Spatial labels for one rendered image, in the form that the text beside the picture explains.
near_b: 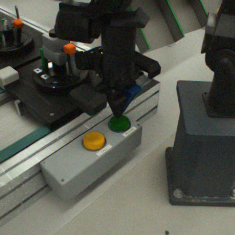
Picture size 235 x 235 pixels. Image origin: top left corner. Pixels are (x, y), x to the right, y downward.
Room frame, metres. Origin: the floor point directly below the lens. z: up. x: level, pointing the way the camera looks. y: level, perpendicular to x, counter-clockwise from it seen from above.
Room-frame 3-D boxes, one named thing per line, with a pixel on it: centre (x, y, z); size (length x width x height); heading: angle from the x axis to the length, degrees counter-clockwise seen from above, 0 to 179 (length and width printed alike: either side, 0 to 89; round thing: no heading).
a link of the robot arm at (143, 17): (0.43, 0.00, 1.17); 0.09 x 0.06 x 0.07; 71
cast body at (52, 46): (0.60, 0.14, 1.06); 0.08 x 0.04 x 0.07; 45
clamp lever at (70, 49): (0.56, 0.11, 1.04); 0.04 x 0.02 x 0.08; 46
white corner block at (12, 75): (0.59, 0.28, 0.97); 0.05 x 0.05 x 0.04; 46
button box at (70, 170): (0.38, 0.04, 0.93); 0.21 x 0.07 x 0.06; 136
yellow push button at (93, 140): (0.38, 0.04, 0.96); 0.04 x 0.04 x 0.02
